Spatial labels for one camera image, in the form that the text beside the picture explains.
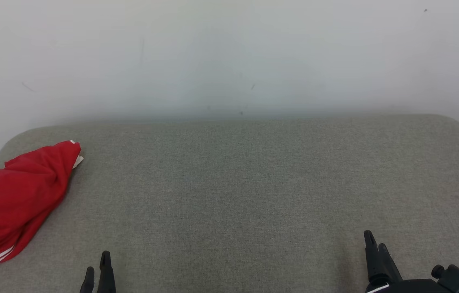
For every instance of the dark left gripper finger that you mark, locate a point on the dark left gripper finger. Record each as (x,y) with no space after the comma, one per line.
(88,280)
(106,272)

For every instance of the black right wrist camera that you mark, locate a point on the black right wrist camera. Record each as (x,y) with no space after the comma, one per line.
(457,280)

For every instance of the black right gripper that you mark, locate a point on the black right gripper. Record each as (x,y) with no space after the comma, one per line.
(408,287)

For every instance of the grey fabric sofa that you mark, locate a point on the grey fabric sofa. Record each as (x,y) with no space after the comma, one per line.
(229,183)

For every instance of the red Bulls 23 jersey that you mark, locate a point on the red Bulls 23 jersey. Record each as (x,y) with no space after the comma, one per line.
(14,195)

